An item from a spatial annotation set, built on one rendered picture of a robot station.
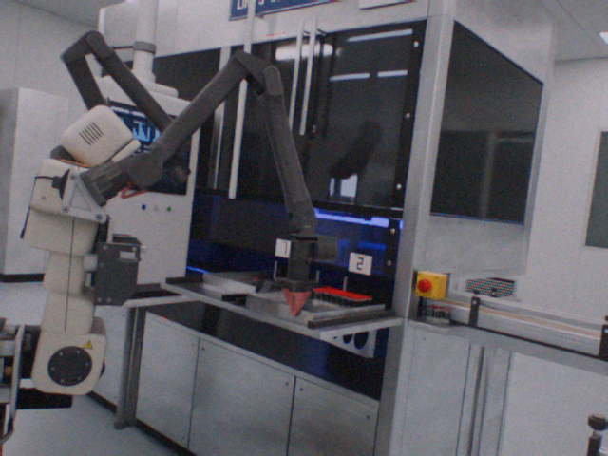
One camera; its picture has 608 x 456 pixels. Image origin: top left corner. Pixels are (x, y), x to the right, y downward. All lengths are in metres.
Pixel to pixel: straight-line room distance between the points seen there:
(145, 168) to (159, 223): 0.94
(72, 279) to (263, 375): 0.90
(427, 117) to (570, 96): 4.82
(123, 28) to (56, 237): 1.79
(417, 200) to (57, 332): 1.06
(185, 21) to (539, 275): 4.77
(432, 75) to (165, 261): 1.25
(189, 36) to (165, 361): 1.45
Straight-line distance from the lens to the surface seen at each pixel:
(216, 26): 2.50
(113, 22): 3.22
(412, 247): 1.71
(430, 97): 1.74
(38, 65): 7.01
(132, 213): 2.17
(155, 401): 2.72
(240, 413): 2.28
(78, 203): 1.35
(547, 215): 6.37
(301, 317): 1.49
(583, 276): 6.28
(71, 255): 1.53
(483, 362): 1.81
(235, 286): 1.83
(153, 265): 2.26
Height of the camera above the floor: 1.21
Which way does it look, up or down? 3 degrees down
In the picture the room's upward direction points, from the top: 6 degrees clockwise
